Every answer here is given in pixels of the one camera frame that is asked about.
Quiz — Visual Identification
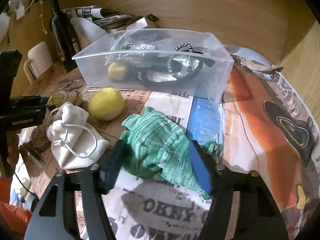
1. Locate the person's left hand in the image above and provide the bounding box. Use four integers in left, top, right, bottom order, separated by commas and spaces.
7, 129, 21, 166

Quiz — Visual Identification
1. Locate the yellow lemon plush ball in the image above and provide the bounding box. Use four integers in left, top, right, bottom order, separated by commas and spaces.
88, 88, 125, 121

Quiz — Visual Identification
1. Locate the beige chair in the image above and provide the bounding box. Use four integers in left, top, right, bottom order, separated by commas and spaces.
23, 41, 53, 83

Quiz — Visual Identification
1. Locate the green knitted cloth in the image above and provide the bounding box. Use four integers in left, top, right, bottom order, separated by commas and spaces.
120, 107, 210, 200

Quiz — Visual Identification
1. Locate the blue plastic packet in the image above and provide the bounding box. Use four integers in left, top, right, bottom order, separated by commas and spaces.
186, 98, 225, 146

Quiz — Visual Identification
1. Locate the beaded bracelet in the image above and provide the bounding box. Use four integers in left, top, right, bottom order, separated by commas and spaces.
166, 42, 194, 79

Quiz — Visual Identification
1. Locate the yellow sponge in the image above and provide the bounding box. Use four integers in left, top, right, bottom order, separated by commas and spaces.
107, 63, 127, 81

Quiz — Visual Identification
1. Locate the white drawstring pouch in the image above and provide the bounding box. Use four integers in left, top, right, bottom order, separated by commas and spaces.
47, 102, 110, 170

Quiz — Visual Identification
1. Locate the clear plastic box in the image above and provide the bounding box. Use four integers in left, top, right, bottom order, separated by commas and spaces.
73, 29, 234, 102

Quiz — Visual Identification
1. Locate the dark wine bottle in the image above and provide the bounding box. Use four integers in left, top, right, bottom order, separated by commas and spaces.
49, 0, 80, 72

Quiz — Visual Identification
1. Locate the small white card box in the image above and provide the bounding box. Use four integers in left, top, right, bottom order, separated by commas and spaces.
125, 14, 159, 30

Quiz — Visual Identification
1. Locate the black and white fabric item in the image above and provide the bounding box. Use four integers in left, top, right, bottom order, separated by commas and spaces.
137, 54, 216, 87

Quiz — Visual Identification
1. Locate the white plastic box lid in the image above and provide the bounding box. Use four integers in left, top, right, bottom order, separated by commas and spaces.
71, 17, 107, 50

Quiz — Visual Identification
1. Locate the stack of papers and magazines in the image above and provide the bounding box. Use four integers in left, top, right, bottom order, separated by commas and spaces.
62, 5, 137, 31

